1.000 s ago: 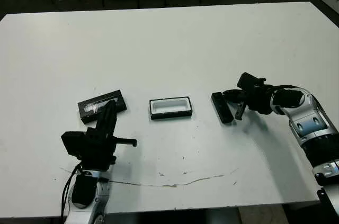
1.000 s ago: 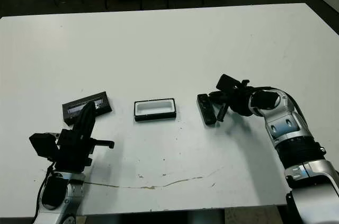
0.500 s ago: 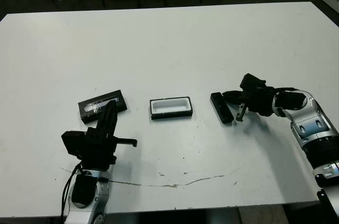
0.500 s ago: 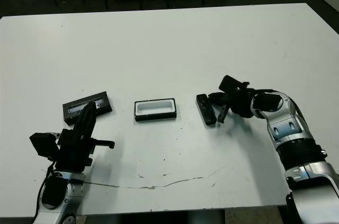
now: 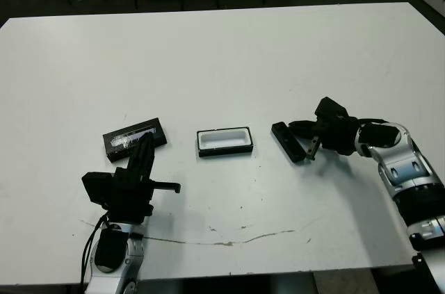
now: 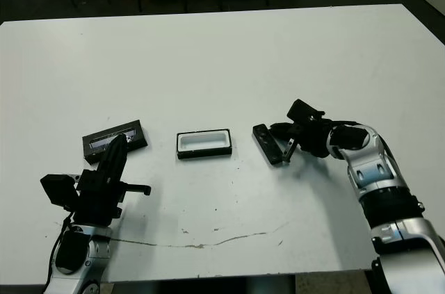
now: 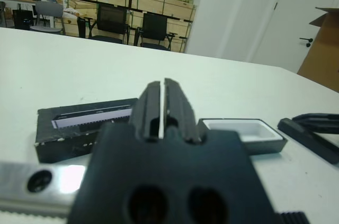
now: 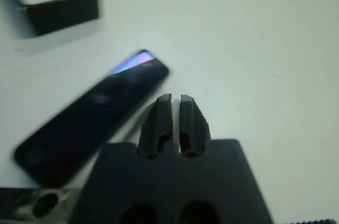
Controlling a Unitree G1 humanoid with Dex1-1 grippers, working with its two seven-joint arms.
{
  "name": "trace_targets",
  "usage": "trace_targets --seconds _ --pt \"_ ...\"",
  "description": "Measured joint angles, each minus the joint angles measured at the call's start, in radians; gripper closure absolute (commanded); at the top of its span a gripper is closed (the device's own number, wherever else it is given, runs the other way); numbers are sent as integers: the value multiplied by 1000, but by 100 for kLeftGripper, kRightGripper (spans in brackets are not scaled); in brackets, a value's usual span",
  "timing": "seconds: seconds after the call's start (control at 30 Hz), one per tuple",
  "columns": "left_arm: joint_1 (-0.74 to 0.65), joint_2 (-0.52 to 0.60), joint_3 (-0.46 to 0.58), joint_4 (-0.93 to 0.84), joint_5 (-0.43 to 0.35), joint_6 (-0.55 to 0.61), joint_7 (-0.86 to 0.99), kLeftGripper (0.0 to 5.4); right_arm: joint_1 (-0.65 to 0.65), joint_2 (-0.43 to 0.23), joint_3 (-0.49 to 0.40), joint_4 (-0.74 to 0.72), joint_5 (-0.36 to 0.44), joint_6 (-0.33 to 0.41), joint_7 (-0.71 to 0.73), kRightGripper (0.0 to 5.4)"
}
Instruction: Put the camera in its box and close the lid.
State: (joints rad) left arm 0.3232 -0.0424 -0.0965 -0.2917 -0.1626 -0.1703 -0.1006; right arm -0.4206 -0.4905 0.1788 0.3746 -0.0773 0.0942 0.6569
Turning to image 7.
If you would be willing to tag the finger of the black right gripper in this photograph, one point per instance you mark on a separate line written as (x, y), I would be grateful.
(325, 127)
(317, 117)

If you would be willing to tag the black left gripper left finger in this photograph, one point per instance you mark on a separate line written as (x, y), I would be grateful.
(148, 112)

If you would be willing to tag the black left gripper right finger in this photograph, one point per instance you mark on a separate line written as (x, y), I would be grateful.
(180, 112)

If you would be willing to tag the black phone-like camera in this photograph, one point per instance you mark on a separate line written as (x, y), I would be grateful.
(304, 136)

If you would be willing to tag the black printed box lid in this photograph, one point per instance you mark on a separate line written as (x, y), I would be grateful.
(66, 144)

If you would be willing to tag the black box base white insert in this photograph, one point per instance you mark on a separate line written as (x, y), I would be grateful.
(265, 144)

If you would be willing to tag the brown cardboard box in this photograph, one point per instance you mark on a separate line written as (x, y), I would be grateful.
(323, 49)

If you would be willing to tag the black mesh office chair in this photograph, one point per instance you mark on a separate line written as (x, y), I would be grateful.
(111, 17)
(155, 26)

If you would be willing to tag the white door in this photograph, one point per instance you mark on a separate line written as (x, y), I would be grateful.
(291, 9)

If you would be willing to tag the grey plastic chair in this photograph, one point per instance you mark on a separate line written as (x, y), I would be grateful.
(49, 10)

